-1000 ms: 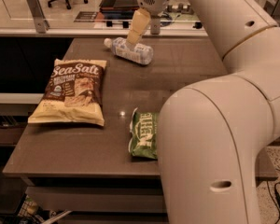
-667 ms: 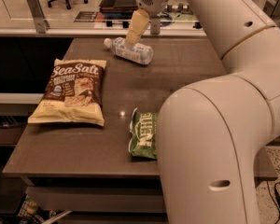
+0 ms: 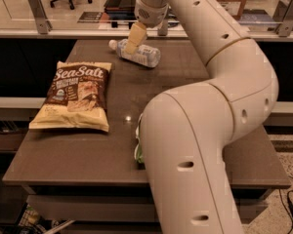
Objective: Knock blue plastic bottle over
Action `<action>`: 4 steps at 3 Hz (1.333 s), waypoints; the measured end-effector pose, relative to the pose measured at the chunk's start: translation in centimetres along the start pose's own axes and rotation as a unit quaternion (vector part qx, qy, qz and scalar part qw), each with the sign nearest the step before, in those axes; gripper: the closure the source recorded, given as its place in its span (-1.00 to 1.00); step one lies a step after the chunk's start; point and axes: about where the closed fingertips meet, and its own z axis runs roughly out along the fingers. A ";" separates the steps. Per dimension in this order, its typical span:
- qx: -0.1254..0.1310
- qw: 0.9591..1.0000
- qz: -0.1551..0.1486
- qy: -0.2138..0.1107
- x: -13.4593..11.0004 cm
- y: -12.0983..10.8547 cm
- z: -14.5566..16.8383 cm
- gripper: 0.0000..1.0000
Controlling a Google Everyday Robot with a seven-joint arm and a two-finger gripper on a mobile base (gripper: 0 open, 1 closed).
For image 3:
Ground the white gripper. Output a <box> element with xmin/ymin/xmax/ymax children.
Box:
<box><xmin>125</xmin><ymin>0</ymin><xmax>168</xmax><ymax>55</ymax></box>

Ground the clear plastic water bottle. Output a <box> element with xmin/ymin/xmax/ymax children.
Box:
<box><xmin>108</xmin><ymin>39</ymin><xmax>161</xmax><ymax>68</ymax></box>

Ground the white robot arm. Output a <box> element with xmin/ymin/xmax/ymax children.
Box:
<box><xmin>135</xmin><ymin>0</ymin><xmax>278</xmax><ymax>234</ymax></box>

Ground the sea salt chips bag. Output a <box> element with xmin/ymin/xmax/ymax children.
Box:
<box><xmin>29</xmin><ymin>61</ymin><xmax>112</xmax><ymax>132</ymax></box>

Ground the green snack bag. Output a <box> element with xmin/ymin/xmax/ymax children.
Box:
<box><xmin>134</xmin><ymin>115</ymin><xmax>144</xmax><ymax>164</ymax></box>

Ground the middle metal glass bracket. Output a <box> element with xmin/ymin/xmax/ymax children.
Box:
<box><xmin>157</xmin><ymin>19</ymin><xmax>168</xmax><ymax>36</ymax></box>

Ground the metal glass bracket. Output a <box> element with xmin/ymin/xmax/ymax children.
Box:
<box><xmin>276</xmin><ymin>0</ymin><xmax>293</xmax><ymax>37</ymax></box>
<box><xmin>157</xmin><ymin>19</ymin><xmax>168</xmax><ymax>36</ymax></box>
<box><xmin>27</xmin><ymin>0</ymin><xmax>52</xmax><ymax>34</ymax></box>

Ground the left metal glass bracket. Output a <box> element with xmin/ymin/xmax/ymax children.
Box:
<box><xmin>27</xmin><ymin>0</ymin><xmax>52</xmax><ymax>34</ymax></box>

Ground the right metal glass bracket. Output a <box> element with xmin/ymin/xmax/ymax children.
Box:
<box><xmin>276</xmin><ymin>0</ymin><xmax>293</xmax><ymax>37</ymax></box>

